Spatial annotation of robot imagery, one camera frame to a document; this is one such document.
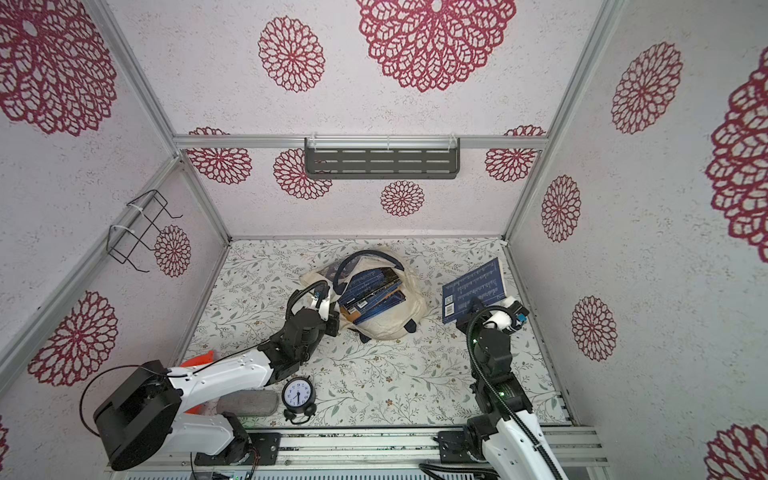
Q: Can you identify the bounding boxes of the dark blue book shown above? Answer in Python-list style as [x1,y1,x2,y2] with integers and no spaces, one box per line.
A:
[442,258,507,324]

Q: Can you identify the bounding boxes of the beige canvas tote bag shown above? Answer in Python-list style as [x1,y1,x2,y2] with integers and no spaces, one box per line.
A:
[299,248,428,342]

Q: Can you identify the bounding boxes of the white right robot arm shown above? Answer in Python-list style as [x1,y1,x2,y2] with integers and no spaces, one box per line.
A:
[459,301,567,479]

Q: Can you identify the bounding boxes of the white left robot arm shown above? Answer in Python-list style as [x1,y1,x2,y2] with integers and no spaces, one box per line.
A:
[93,307,339,471]

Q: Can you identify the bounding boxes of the blue books in bag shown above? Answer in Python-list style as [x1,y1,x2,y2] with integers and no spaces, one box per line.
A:
[338,267,406,325]

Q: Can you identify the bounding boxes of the black analog alarm clock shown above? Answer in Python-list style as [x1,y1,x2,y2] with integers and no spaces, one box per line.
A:
[281,377,317,425]

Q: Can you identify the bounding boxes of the grey sponge block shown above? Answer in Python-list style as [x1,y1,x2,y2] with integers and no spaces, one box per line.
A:
[216,390,280,417]

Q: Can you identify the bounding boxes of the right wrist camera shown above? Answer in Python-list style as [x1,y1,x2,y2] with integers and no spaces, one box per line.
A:
[483,296,530,335]

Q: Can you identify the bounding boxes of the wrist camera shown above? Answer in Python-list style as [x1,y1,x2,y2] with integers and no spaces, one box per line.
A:
[314,295,332,321]
[483,296,530,335]

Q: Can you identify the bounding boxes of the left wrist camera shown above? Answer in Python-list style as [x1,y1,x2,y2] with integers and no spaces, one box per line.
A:
[314,295,332,321]

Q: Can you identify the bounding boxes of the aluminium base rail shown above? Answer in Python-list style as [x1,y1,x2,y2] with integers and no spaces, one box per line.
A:
[102,426,611,479]

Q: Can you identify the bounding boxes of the grey metal wall shelf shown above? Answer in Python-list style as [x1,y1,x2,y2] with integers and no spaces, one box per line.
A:
[304,136,461,180]

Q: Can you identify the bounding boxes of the black wire wall rack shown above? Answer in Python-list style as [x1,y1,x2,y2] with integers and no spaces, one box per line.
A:
[105,189,182,274]

